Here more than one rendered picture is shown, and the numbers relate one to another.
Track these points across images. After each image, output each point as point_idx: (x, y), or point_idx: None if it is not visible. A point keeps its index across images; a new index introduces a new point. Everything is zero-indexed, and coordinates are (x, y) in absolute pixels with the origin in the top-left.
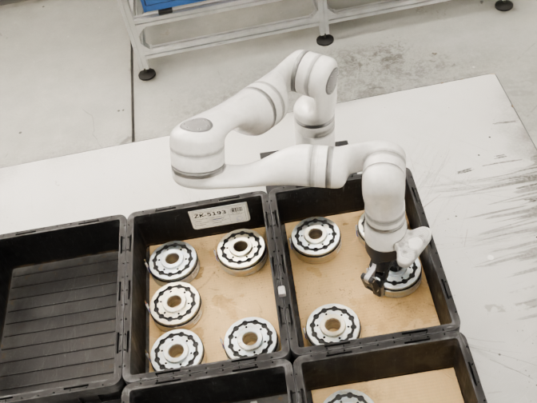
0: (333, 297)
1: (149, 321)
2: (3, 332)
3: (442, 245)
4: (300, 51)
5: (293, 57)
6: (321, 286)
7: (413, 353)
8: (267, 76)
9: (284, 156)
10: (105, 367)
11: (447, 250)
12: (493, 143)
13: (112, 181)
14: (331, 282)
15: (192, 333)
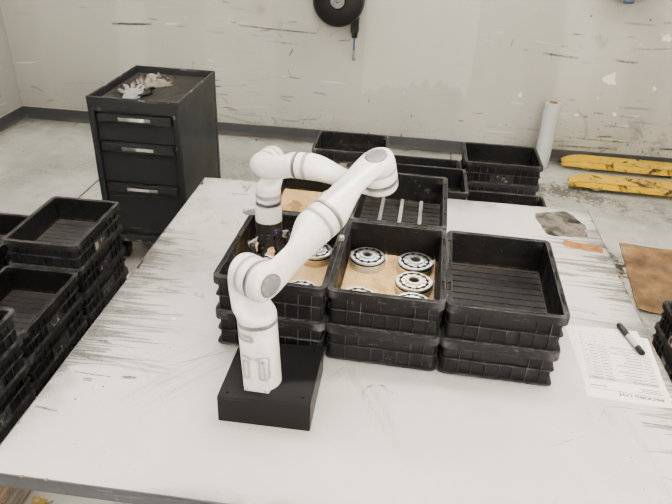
0: (305, 272)
1: (434, 292)
2: (546, 310)
3: (198, 333)
4: (258, 265)
5: (268, 260)
6: (310, 278)
7: None
8: (305, 223)
9: (324, 157)
10: (464, 278)
11: (197, 329)
12: (79, 392)
13: (484, 484)
14: (302, 279)
15: (404, 265)
